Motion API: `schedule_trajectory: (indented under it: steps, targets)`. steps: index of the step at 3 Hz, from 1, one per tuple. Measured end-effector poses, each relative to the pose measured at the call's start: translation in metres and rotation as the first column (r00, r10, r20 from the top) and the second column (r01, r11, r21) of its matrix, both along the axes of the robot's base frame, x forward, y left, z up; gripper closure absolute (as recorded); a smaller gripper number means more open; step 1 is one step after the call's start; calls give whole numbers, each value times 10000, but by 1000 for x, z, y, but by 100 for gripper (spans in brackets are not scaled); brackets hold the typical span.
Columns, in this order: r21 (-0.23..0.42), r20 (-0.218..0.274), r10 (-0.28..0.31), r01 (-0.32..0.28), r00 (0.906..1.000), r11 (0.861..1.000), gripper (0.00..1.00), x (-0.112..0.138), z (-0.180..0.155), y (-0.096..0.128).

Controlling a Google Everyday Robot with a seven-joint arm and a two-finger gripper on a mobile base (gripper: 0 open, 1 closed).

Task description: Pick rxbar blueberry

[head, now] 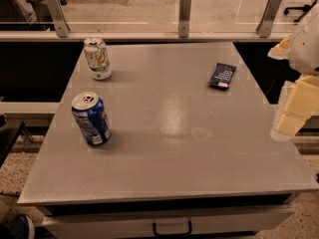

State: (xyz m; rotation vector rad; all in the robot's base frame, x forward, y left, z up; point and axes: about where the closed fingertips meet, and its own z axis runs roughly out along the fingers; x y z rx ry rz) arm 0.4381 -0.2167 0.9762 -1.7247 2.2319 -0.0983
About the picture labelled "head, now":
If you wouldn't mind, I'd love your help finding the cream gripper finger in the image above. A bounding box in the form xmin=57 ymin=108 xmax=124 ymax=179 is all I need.
xmin=273 ymin=75 xmax=319 ymax=137
xmin=267 ymin=35 xmax=292 ymax=60

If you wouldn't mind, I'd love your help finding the dark blue rxbar wrapper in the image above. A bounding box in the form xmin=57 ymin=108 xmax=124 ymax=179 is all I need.
xmin=208 ymin=63 xmax=236 ymax=90

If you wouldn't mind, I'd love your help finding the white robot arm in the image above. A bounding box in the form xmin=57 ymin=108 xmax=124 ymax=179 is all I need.
xmin=268 ymin=4 xmax=319 ymax=141

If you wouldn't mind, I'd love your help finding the black office chair base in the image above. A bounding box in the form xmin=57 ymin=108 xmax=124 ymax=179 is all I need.
xmin=284 ymin=0 xmax=318 ymax=23

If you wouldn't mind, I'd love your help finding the white 7up soda can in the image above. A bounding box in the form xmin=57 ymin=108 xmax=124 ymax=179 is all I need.
xmin=84 ymin=37 xmax=112 ymax=81

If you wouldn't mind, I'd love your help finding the blue pepsi soda can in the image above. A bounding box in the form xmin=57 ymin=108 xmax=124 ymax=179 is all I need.
xmin=72 ymin=92 xmax=112 ymax=146

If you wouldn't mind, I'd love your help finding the white table drawer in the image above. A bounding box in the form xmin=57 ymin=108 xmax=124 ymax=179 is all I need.
xmin=43 ymin=204 xmax=294 ymax=239

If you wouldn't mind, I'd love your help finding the dark side table left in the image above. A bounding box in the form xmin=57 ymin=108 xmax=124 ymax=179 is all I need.
xmin=0 ymin=116 xmax=25 ymax=167

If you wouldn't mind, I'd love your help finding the right metal railing bracket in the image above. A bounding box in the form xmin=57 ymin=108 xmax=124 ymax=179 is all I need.
xmin=256 ymin=0 xmax=282 ymax=38

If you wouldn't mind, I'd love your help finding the metal railing bracket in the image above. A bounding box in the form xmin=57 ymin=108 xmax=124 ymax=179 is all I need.
xmin=46 ymin=0 xmax=70 ymax=38
xmin=178 ymin=0 xmax=191 ymax=38
xmin=256 ymin=0 xmax=282 ymax=38

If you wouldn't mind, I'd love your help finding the middle metal railing bracket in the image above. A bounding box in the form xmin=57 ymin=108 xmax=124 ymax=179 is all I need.
xmin=178 ymin=0 xmax=191 ymax=38

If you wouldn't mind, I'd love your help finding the black drawer handle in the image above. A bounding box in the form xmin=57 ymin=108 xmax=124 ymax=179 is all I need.
xmin=152 ymin=221 xmax=192 ymax=239

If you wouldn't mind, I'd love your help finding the left metal railing bracket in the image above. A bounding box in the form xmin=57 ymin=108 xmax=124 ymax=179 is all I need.
xmin=46 ymin=0 xmax=70 ymax=38

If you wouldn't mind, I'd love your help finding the horizontal metal rail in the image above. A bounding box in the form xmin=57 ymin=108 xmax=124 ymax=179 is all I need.
xmin=0 ymin=31 xmax=289 ymax=42

